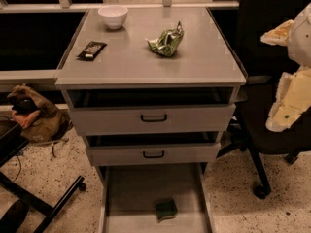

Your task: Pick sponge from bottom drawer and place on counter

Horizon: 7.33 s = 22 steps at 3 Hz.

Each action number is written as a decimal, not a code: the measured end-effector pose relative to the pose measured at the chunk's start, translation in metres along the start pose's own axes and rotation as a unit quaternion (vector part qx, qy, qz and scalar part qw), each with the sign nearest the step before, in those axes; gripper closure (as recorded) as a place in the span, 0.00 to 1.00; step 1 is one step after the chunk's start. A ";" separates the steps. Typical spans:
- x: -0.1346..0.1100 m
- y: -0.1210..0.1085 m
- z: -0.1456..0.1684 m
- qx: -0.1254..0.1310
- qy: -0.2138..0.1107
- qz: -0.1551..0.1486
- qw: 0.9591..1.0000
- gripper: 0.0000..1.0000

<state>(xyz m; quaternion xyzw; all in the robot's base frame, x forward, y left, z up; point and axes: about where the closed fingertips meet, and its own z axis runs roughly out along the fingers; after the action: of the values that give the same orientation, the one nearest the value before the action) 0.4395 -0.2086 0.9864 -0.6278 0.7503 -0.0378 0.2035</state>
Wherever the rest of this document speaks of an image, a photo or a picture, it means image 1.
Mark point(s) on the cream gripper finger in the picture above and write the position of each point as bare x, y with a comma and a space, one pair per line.
279, 35
293, 98

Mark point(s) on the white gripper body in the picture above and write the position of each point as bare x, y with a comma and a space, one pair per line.
301, 39

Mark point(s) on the green kitchen sponge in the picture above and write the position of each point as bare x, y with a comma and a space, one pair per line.
165, 210

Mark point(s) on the grey middle drawer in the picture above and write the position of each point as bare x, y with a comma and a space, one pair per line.
144, 149

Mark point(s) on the grey drawer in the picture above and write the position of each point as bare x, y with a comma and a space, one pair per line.
125, 111
144, 149
131, 193

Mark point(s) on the grey drawer cabinet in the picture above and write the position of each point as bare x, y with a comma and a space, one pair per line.
202, 62

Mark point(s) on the grey bottom drawer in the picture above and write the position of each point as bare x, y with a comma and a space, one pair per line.
131, 193

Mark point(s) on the grey top drawer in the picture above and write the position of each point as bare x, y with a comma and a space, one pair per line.
125, 111

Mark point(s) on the black office chair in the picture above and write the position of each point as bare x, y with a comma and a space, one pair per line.
263, 66

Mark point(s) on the green crumpled chip bag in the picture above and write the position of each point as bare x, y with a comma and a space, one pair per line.
167, 43

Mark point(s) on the white ceramic bowl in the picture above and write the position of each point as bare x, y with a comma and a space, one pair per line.
113, 16

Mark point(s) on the black snack bar wrapper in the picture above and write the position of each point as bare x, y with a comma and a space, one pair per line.
91, 50

